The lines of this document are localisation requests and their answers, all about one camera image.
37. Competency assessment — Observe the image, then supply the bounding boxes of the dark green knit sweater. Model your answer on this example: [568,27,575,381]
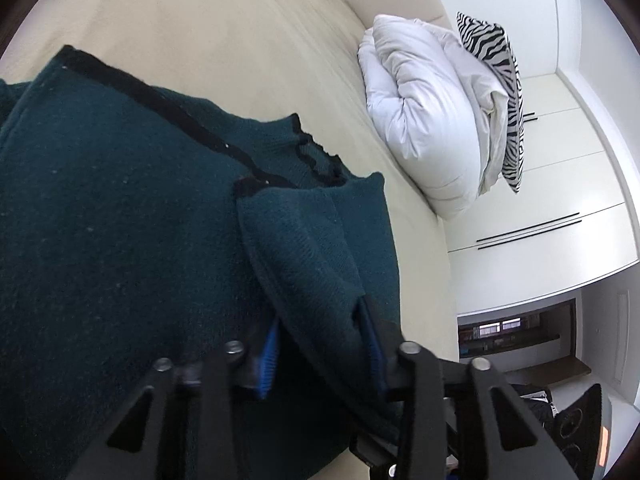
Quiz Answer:
[1,47,400,479]

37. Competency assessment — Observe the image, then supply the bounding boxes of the black round device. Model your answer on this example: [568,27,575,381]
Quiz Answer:
[552,384,612,480]

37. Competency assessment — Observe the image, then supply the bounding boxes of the dark open shelf niche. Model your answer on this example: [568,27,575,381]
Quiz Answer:
[458,298,591,386]

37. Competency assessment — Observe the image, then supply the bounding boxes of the white wardrobe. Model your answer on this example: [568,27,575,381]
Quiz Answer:
[446,75,638,316]

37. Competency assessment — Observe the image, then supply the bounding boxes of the white folded duvet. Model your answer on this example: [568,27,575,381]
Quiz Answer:
[358,14,508,220]

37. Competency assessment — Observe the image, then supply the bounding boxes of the zebra print pillow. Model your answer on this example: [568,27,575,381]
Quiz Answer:
[455,11,526,195]

